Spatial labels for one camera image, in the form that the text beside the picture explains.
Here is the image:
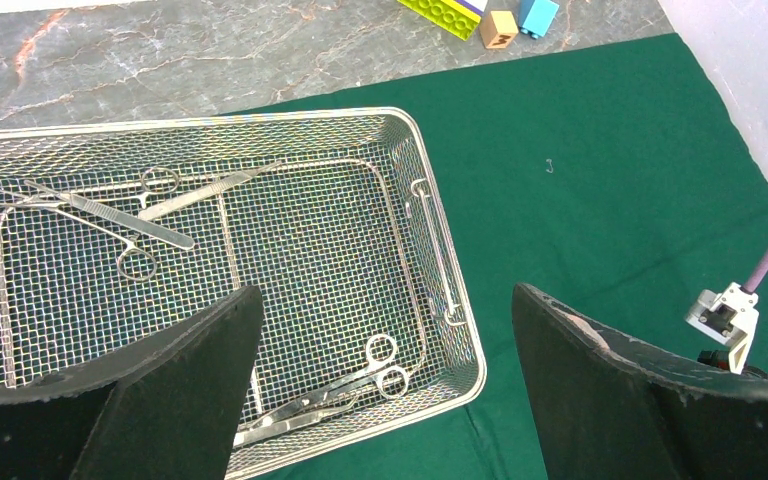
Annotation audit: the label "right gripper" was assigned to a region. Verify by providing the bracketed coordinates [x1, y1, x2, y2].
[696, 349, 768, 382]

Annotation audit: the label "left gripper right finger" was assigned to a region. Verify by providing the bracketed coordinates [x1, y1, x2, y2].
[511, 283, 768, 479]

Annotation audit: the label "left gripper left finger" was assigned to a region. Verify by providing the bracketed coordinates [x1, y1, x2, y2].
[0, 286, 264, 479]

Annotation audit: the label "metal mesh instrument tray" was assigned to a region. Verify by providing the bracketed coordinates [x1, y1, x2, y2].
[0, 107, 487, 479]

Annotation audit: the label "green surgical cloth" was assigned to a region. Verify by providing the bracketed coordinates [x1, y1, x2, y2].
[224, 33, 768, 480]

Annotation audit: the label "blue small block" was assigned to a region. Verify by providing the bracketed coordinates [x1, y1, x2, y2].
[517, 0, 559, 39]

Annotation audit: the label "brown wooden cube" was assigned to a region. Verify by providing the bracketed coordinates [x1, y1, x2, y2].
[479, 10, 520, 50]

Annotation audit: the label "steel forceps near tray edge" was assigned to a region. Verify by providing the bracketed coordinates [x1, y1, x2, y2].
[0, 183, 185, 282]

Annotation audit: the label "steel scissors in tray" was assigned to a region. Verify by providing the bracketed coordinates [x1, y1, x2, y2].
[233, 333, 410, 447]

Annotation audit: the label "steel tweezers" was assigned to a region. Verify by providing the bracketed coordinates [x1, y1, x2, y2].
[22, 178, 197, 252]

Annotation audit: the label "yellow-green lego brick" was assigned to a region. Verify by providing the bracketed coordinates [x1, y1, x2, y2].
[399, 0, 488, 41]

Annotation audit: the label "flat steel scalpel handle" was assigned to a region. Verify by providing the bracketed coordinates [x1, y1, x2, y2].
[137, 161, 283, 221]

